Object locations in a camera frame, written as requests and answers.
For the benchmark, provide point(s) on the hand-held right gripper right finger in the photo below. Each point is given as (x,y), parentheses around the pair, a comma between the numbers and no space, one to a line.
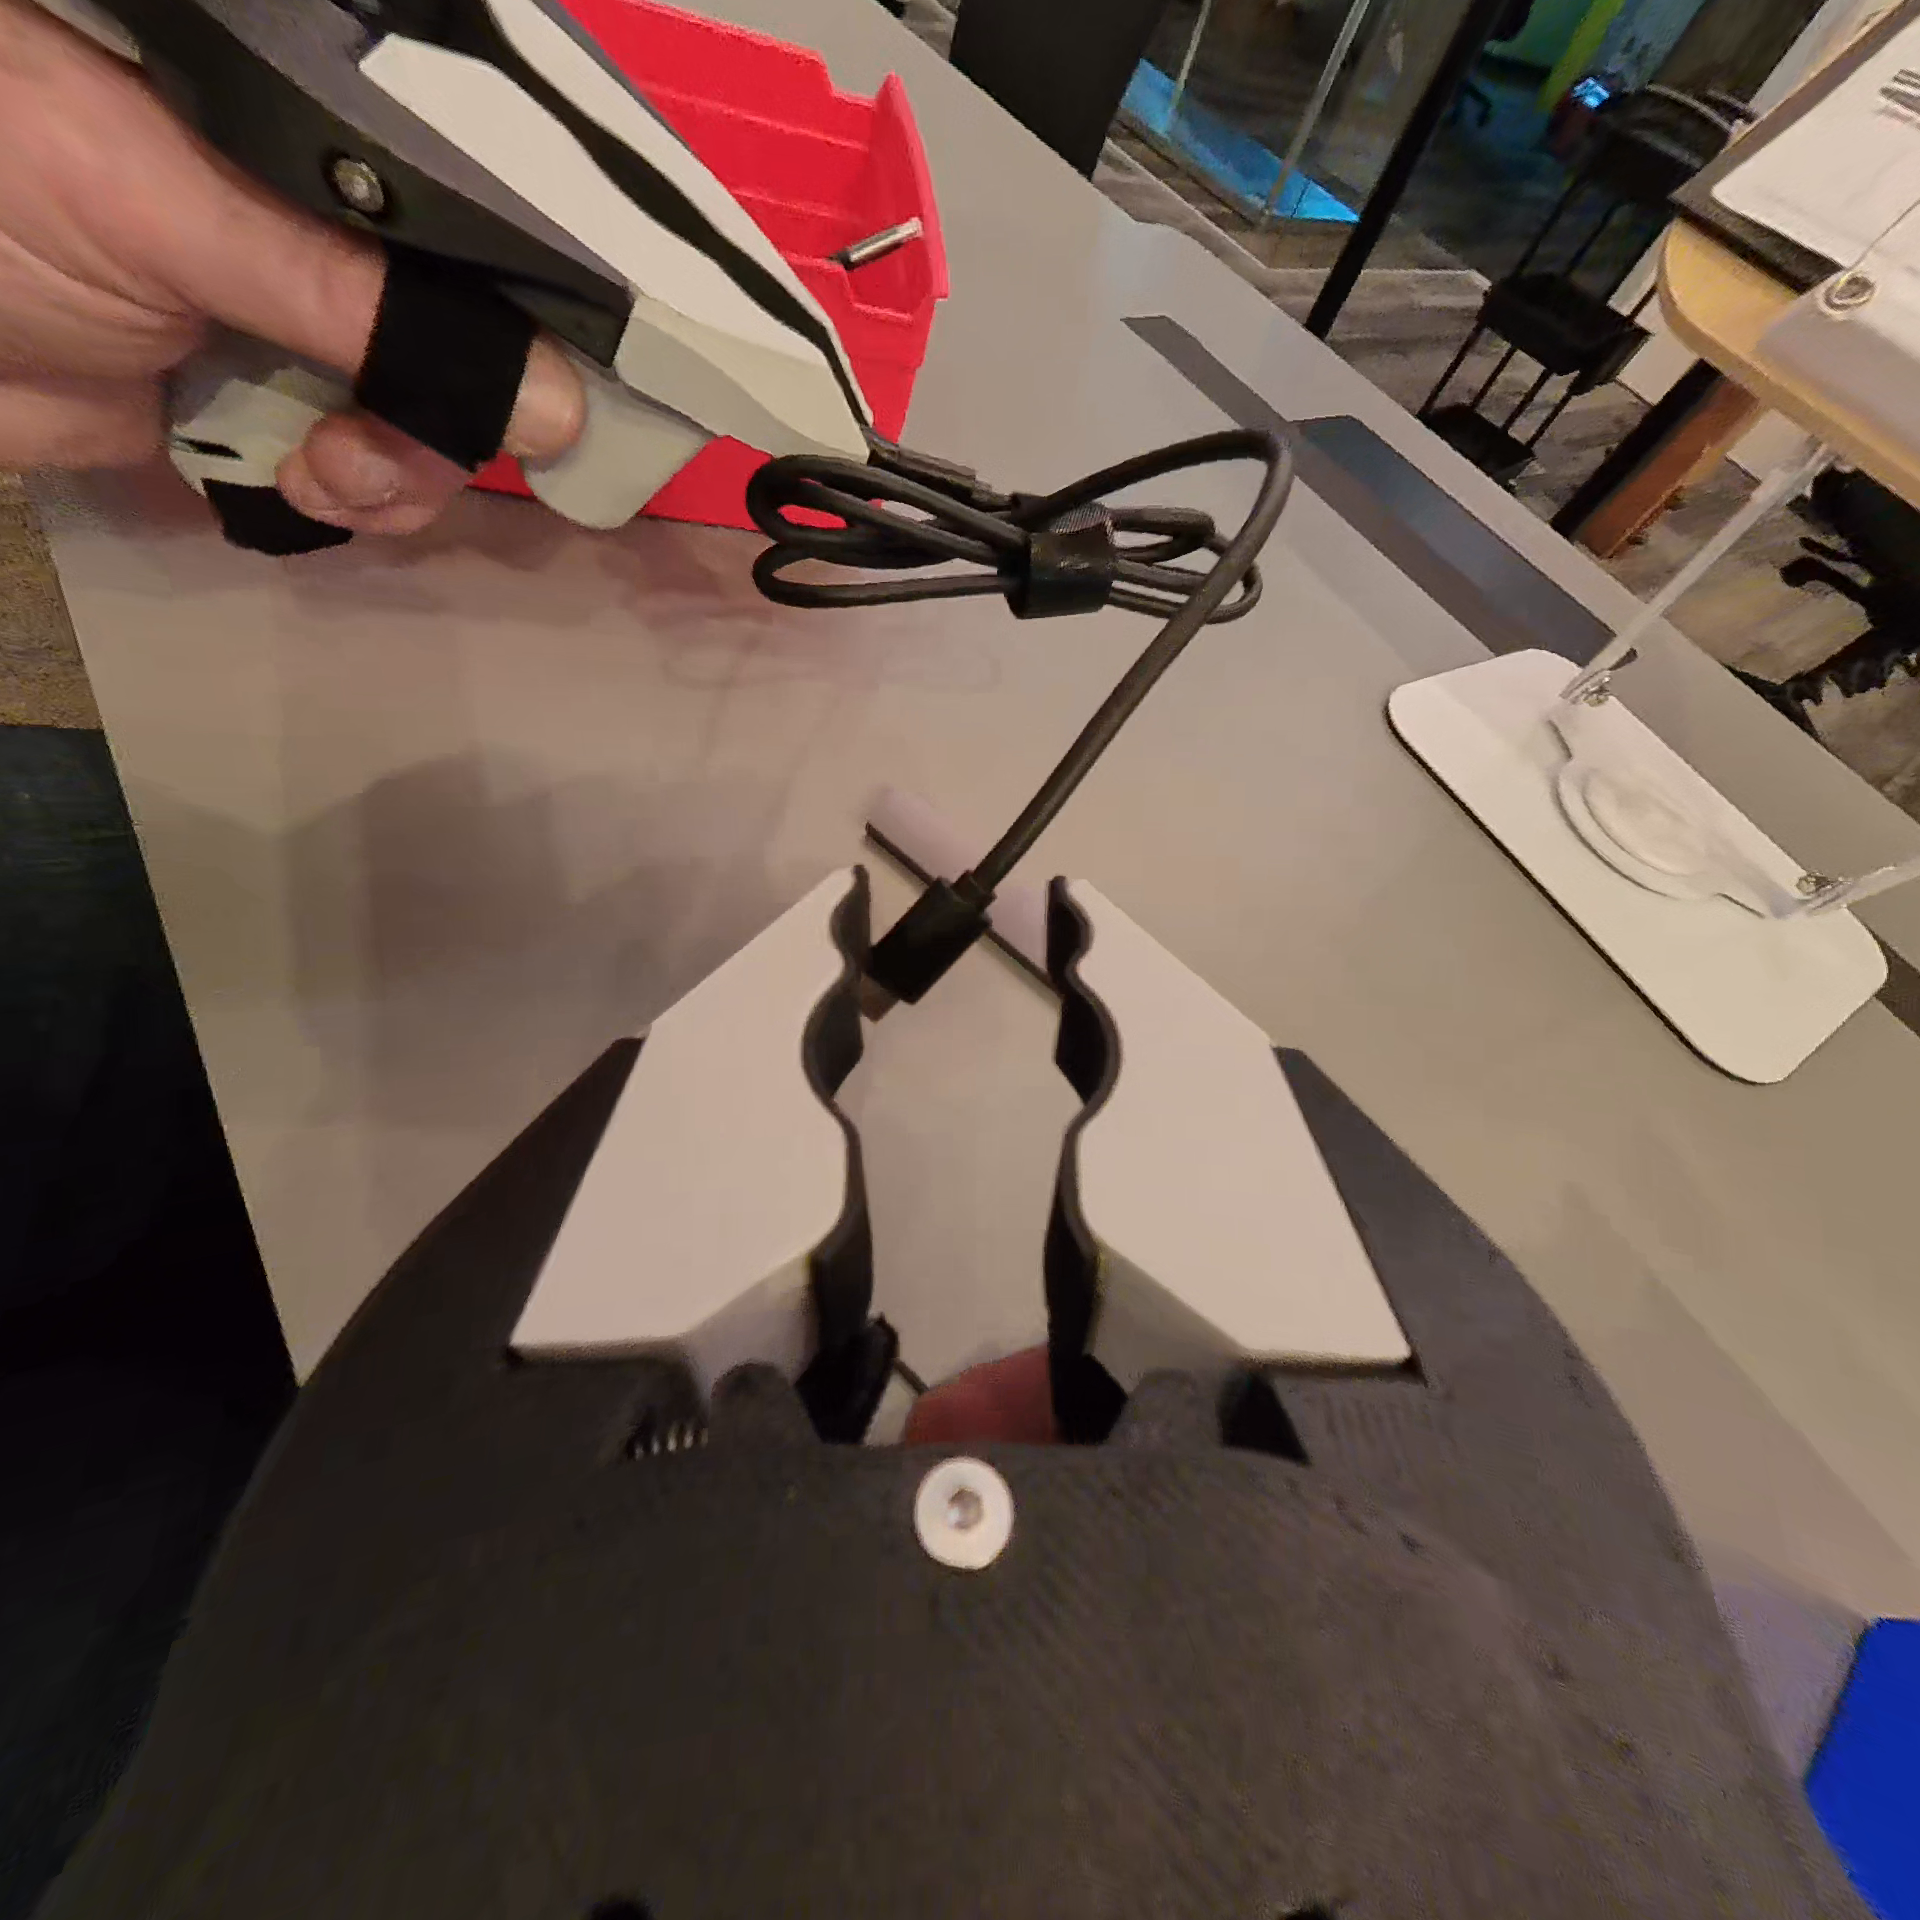
(1231,1185)

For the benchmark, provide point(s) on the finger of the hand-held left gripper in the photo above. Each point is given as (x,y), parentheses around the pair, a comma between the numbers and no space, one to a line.
(706,358)
(661,129)

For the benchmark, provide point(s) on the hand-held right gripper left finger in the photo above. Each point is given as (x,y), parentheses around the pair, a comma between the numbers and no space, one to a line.
(706,1171)

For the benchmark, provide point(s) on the red plastic bin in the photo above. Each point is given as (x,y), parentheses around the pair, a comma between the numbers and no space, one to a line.
(781,149)

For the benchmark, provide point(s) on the slim grey usb-c hub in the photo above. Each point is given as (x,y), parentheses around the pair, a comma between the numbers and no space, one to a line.
(1013,915)

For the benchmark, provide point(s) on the blue plastic bin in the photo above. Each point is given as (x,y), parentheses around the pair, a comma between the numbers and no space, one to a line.
(1875,1769)

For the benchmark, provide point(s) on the person's right hand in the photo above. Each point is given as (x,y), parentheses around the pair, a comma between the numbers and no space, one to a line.
(984,1394)

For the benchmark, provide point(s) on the person's left hand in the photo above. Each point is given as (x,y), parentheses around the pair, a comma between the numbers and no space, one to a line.
(119,269)

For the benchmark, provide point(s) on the short metal adapter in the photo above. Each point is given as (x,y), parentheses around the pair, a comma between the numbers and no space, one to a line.
(879,243)

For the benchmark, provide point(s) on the black chair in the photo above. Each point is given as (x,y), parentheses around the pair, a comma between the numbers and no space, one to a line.
(1060,76)

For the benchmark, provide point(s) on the document stand with wooden board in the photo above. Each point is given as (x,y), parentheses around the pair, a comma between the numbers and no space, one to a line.
(1652,869)

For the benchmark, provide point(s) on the clear acrylic panel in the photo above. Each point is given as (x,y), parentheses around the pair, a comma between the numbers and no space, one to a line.
(1244,106)

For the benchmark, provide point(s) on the black floor stand pole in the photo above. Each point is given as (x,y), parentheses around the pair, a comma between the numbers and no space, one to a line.
(1402,165)

